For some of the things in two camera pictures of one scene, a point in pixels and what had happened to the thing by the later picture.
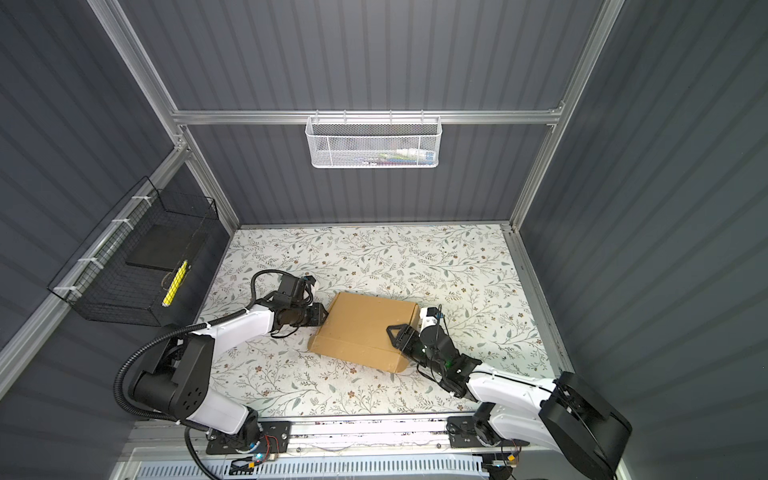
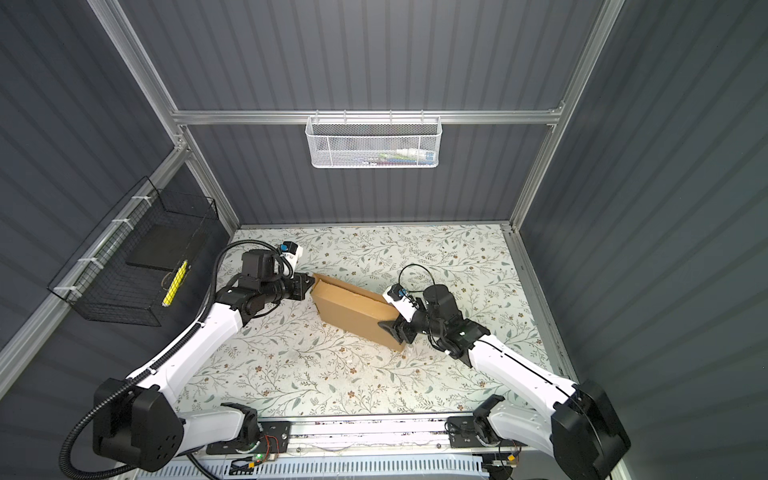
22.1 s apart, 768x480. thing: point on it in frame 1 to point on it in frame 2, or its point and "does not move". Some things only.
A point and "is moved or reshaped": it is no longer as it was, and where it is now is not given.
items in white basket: [402, 157] does not move
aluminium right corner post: [606, 17] does not move
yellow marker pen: [175, 284] does not move
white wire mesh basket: [373, 142] does not move
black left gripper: [318, 315] to [300, 284]
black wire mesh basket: [127, 267] does not move
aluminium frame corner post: [113, 18] does not move
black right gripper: [408, 331] to [401, 329]
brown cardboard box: [353, 327] is moved or reshaped
